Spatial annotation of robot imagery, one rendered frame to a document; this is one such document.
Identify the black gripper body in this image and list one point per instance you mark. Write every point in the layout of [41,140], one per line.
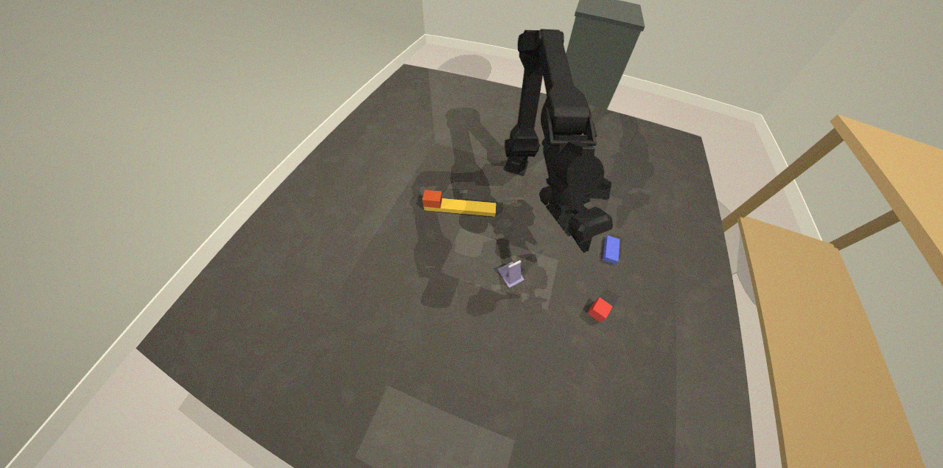
[585,223]

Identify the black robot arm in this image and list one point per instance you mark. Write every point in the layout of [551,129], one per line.
[565,116]

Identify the blue rectangular block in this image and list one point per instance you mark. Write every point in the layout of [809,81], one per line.
[611,249]

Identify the yellow bar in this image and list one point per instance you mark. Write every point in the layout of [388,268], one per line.
[433,201]

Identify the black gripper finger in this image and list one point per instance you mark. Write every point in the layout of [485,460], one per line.
[562,218]
[583,244]

